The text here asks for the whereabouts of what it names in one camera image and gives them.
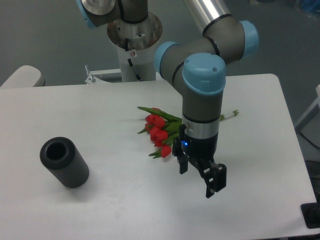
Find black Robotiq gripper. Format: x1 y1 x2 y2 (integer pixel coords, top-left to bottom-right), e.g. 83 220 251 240
172 133 227 199

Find red tulip bouquet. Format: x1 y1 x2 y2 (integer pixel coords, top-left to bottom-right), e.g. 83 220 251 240
137 106 240 160

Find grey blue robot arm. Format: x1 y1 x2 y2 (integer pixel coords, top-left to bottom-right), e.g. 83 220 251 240
76 0 259 198

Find black device at table edge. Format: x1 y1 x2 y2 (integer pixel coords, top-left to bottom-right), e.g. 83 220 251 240
300 202 320 229

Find black ribbed cylindrical vase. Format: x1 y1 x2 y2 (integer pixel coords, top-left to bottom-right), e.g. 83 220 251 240
39 136 90 189

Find white chair armrest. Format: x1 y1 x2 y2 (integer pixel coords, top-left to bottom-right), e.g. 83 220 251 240
0 65 46 89

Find white furniture frame right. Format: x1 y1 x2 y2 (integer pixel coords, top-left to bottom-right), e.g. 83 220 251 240
294 85 320 133

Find white metal base frame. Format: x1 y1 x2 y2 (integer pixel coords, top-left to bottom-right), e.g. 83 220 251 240
84 64 161 85

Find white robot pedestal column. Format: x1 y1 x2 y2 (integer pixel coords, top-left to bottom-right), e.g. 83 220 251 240
107 12 163 78

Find black cable on pedestal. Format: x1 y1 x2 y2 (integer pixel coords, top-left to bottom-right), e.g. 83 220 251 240
124 37 142 82

